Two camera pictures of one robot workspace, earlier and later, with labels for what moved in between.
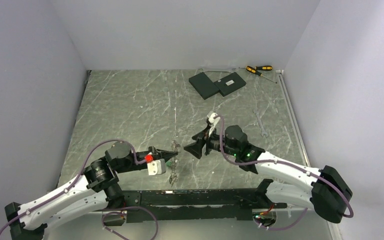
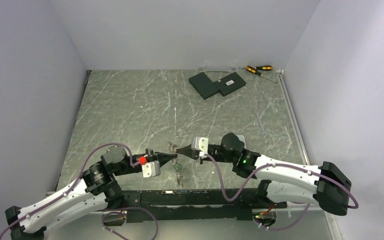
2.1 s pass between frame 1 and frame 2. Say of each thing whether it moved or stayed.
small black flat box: stayed
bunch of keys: moved
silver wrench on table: stayed
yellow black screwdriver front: stayed
